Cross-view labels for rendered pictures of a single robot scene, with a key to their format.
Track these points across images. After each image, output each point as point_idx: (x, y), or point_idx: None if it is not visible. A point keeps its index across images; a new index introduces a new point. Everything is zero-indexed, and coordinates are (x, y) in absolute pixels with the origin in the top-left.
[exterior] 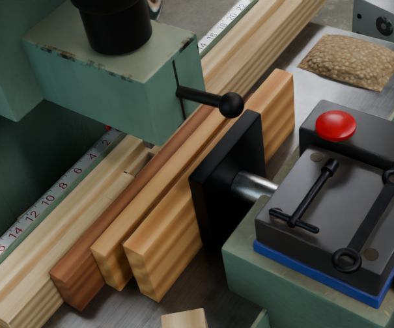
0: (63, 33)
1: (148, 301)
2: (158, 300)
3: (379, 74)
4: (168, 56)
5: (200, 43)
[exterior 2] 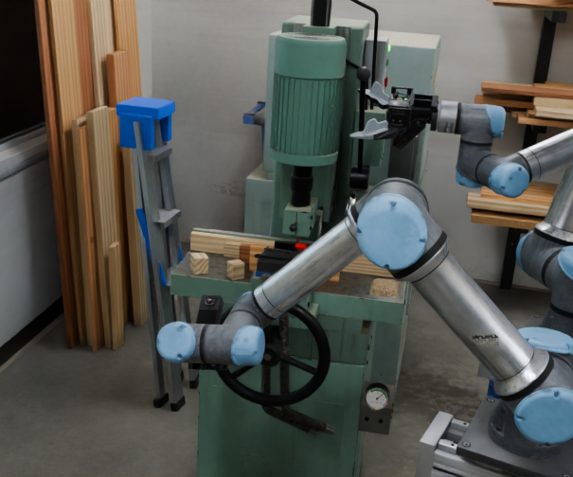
0: None
1: (248, 269)
2: (249, 270)
3: (377, 291)
4: (296, 210)
5: None
